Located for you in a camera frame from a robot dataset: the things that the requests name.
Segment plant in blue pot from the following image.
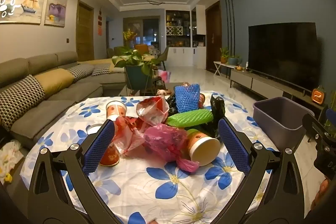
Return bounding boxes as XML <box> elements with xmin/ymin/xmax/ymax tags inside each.
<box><xmin>227</xmin><ymin>54</ymin><xmax>241</xmax><ymax>66</ymax></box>

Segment orange dining chair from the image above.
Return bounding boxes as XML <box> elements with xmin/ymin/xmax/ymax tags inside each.
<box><xmin>135</xmin><ymin>44</ymin><xmax>149</xmax><ymax>56</ymax></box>

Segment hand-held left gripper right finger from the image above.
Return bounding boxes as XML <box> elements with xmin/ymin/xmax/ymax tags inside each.
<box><xmin>215</xmin><ymin>118</ymin><xmax>310</xmax><ymax>224</ymax></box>

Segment beige sofa section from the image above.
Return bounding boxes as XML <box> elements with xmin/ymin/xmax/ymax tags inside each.
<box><xmin>78</xmin><ymin>57</ymin><xmax>124</xmax><ymax>74</ymax></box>

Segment white side table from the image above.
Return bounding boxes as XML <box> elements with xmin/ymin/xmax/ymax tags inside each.
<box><xmin>213</xmin><ymin>61</ymin><xmax>237</xmax><ymax>77</ymax></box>

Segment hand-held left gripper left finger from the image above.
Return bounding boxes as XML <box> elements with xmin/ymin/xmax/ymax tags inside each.
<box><xmin>27</xmin><ymin>119</ymin><xmax>116</xmax><ymax>224</ymax></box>

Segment purple painting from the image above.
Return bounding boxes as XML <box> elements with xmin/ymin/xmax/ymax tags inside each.
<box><xmin>43</xmin><ymin>0</ymin><xmax>69</xmax><ymax>28</ymax></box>

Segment grey plastic bin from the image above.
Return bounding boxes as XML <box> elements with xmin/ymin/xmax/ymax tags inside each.
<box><xmin>253</xmin><ymin>97</ymin><xmax>314</xmax><ymax>154</ymax></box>

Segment grey-green dining chair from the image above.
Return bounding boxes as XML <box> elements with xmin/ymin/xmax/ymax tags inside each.
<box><xmin>157</xmin><ymin>46</ymin><xmax>170</xmax><ymax>70</ymax></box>

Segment light wooden door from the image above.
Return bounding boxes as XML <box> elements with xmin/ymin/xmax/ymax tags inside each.
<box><xmin>76</xmin><ymin>0</ymin><xmax>95</xmax><ymax>62</ymax></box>

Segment yellow cushion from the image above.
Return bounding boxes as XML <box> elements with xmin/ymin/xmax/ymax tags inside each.
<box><xmin>34</xmin><ymin>68</ymin><xmax>76</xmax><ymax>98</ymax></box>

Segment black plastic bag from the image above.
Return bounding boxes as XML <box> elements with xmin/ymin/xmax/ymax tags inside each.
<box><xmin>209</xmin><ymin>96</ymin><xmax>227</xmax><ymax>140</ymax></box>
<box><xmin>166</xmin><ymin>94</ymin><xmax>179</xmax><ymax>115</ymax></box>

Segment black wall trim strips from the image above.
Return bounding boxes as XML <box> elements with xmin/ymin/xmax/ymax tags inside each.
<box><xmin>224</xmin><ymin>0</ymin><xmax>236</xmax><ymax>57</ymax></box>

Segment teal planter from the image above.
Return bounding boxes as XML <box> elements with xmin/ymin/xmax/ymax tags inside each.
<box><xmin>124</xmin><ymin>65</ymin><xmax>153</xmax><ymax>95</ymax></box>

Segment orange retro box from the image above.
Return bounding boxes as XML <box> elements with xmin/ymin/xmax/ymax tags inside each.
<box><xmin>311</xmin><ymin>86</ymin><xmax>326</xmax><ymax>104</ymax></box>

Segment glass sliding door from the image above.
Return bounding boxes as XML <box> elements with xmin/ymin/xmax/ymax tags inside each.
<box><xmin>123</xmin><ymin>16</ymin><xmax>161</xmax><ymax>46</ymax></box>

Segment white display cabinet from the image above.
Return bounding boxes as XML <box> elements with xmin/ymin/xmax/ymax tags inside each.
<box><xmin>165</xmin><ymin>5</ymin><xmax>207</xmax><ymax>67</ymax></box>

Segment white floral cloth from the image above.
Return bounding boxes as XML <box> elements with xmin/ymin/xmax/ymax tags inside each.
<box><xmin>0</xmin><ymin>139</ymin><xmax>22</xmax><ymax>180</ymax></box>

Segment red and white plastic bag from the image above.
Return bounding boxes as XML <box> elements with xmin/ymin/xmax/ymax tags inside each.
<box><xmin>136</xmin><ymin>97</ymin><xmax>170</xmax><ymax>126</ymax></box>

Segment green foam net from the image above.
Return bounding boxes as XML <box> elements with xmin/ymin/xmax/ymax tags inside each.
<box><xmin>165</xmin><ymin>108</ymin><xmax>214</xmax><ymax>130</ymax></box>

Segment person's right hand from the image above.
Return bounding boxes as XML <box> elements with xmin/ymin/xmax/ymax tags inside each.
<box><xmin>311</xmin><ymin>177</ymin><xmax>336</xmax><ymax>211</ymax></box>

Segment pink plastic bag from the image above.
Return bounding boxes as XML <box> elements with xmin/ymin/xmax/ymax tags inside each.
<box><xmin>143</xmin><ymin>124</ymin><xmax>200</xmax><ymax>172</ymax></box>

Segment large houndstooth cushion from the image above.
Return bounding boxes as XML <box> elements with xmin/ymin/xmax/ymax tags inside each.
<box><xmin>0</xmin><ymin>74</ymin><xmax>46</xmax><ymax>133</ymax></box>

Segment olive dining chair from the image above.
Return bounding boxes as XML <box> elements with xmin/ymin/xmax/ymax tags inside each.
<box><xmin>106</xmin><ymin>47</ymin><xmax>124</xmax><ymax>58</ymax></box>

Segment black television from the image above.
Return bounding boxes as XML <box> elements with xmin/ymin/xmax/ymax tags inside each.
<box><xmin>248</xmin><ymin>22</ymin><xmax>320</xmax><ymax>91</ymax></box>

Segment yellow flowers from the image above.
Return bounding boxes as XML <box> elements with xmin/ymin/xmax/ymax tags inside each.
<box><xmin>123</xmin><ymin>29</ymin><xmax>135</xmax><ymax>44</ymax></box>

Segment blue floral tablecloth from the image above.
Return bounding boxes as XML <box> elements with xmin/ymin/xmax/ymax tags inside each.
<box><xmin>20</xmin><ymin>94</ymin><xmax>285</xmax><ymax>224</ymax></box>

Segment dark wooden door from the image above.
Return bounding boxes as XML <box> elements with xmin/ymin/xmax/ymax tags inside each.
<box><xmin>205</xmin><ymin>0</ymin><xmax>221</xmax><ymax>71</ymax></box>

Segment plant in orange pot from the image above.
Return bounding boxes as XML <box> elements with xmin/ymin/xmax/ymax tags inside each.
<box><xmin>219</xmin><ymin>47</ymin><xmax>229</xmax><ymax>64</ymax></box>

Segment blue foam net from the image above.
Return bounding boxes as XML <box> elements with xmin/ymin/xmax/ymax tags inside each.
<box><xmin>174</xmin><ymin>84</ymin><xmax>201</xmax><ymax>113</ymax></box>

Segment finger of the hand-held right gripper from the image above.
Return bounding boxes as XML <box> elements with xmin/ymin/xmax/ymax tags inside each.
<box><xmin>302</xmin><ymin>113</ymin><xmax>328</xmax><ymax>145</ymax></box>

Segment grey sectional sofa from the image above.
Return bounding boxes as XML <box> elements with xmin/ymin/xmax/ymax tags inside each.
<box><xmin>0</xmin><ymin>51</ymin><xmax>126</xmax><ymax>151</ymax></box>

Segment green pothos plant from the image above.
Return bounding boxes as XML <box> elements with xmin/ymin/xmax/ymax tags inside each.
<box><xmin>112</xmin><ymin>45</ymin><xmax>161</xmax><ymax>75</ymax></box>

